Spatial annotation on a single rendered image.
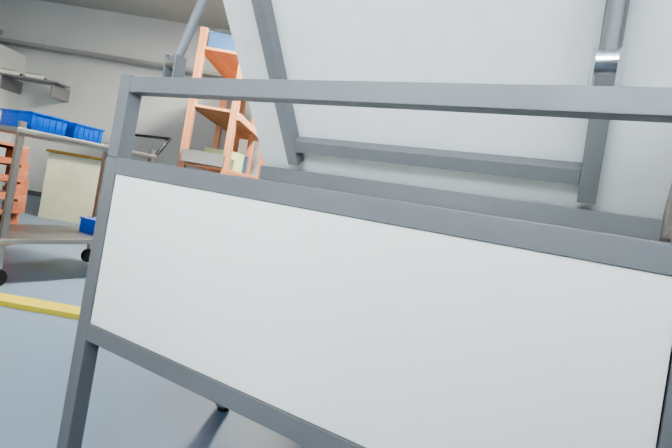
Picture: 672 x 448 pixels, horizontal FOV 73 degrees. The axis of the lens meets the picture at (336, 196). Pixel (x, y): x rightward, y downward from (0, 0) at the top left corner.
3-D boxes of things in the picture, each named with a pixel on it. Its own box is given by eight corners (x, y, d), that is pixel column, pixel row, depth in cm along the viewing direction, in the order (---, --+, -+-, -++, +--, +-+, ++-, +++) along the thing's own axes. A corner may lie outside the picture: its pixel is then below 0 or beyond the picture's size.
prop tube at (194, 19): (173, 73, 106) (219, -33, 114) (181, 73, 105) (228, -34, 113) (163, 64, 104) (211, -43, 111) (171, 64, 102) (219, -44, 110)
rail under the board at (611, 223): (266, 184, 166) (269, 167, 166) (655, 247, 110) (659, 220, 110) (257, 183, 162) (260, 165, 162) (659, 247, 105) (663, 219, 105)
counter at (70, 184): (170, 219, 777) (178, 171, 777) (94, 227, 544) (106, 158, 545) (128, 212, 779) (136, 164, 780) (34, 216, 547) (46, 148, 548)
